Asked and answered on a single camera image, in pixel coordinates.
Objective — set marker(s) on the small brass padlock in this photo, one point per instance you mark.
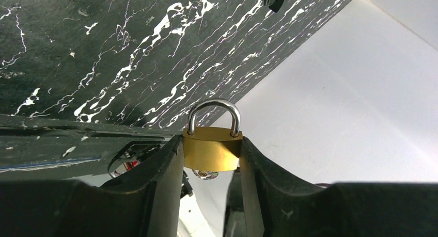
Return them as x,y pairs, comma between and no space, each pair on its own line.
212,148

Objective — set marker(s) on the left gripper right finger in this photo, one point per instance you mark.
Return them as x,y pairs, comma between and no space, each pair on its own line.
278,203

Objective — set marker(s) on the small silver key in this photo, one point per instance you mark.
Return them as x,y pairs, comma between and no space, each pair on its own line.
205,175

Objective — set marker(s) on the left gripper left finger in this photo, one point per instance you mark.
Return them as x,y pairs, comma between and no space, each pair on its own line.
143,201

